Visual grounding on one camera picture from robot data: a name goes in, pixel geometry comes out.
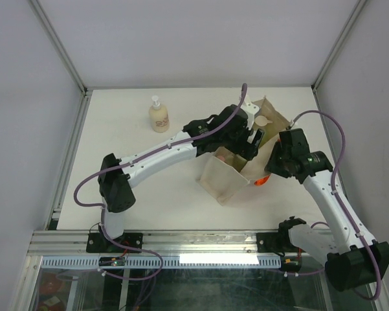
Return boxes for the beige canvas bag orange handles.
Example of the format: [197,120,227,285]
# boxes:
[198,97,289,205]

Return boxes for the cream pump lotion bottle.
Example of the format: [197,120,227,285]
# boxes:
[149,95,170,133]

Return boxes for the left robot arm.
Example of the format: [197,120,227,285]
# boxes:
[98,104,263,252]

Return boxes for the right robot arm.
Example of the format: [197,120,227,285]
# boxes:
[265,129,389,292]

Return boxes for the green bottle beige cap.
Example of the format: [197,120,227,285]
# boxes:
[255,115,276,147]

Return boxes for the black connector box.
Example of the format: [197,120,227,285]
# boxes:
[279,257,302,273]

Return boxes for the small electronics board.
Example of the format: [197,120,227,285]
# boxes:
[98,257,128,267]

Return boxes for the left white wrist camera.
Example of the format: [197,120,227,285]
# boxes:
[240,95,260,128]

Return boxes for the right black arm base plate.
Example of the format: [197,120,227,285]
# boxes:
[256,232,316,254]

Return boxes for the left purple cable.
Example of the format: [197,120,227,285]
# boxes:
[73,83,249,279]

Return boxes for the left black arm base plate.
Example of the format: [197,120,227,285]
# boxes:
[85,231,144,254]

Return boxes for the aluminium mounting rail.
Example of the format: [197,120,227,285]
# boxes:
[27,230,276,256]

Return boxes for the grey slotted cable duct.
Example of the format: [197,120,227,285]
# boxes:
[41,253,281,270]

